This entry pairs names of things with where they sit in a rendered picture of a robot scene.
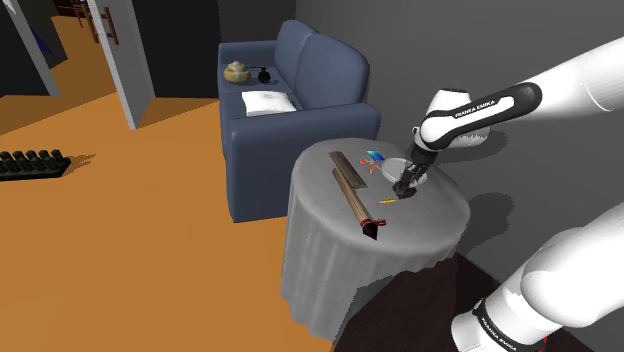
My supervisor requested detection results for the round table with grey cloth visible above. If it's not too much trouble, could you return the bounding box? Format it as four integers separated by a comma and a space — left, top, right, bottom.
280, 137, 472, 342

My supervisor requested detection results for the long wooden stick dark end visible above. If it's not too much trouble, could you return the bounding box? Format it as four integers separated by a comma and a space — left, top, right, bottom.
331, 167, 388, 242

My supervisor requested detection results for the dark robot stand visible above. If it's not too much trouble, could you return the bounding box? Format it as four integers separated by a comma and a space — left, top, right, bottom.
333, 253, 594, 352

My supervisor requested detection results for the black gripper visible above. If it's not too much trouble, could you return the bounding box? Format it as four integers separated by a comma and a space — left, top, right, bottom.
392, 143, 438, 199

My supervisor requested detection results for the grey round plate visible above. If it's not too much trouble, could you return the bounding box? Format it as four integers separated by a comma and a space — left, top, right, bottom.
380, 156, 429, 187

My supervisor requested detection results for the blue sofa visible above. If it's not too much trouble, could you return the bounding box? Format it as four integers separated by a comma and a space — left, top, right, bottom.
217, 19, 383, 224

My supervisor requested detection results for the black ridged floor rack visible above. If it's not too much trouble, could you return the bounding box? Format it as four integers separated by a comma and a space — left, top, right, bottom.
0, 148, 72, 183

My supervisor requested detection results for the flat brown wooden ruler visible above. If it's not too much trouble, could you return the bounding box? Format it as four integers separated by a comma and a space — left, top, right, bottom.
328, 150, 368, 190

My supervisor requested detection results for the white open door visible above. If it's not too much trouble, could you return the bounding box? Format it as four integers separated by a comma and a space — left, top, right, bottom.
86, 0, 157, 131

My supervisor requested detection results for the white door frame post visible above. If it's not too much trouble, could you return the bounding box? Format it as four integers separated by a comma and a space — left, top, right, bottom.
1, 0, 63, 98

